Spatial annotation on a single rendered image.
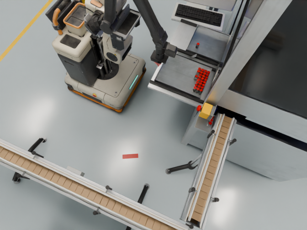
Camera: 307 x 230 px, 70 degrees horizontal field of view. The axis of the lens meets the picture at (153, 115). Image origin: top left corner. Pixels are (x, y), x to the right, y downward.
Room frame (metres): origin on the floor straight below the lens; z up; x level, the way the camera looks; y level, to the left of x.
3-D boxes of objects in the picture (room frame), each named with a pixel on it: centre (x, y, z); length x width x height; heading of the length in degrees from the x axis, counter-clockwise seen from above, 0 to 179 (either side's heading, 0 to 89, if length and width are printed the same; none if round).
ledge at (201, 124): (0.54, -0.36, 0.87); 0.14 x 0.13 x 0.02; 73
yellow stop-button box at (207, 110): (0.57, -0.32, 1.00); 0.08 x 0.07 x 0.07; 73
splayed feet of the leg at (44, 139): (0.29, 1.15, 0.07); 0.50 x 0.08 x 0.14; 163
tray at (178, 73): (0.87, -0.18, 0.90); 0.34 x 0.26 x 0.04; 72
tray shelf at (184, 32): (1.02, -0.27, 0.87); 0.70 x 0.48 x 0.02; 163
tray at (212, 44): (1.16, -0.39, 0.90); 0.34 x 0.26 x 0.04; 73
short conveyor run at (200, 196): (0.25, -0.37, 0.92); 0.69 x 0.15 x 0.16; 163
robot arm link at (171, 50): (0.85, -0.04, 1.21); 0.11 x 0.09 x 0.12; 73
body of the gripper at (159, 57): (0.86, 0.00, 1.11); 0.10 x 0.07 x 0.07; 72
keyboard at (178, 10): (1.56, -0.30, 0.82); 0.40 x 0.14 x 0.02; 80
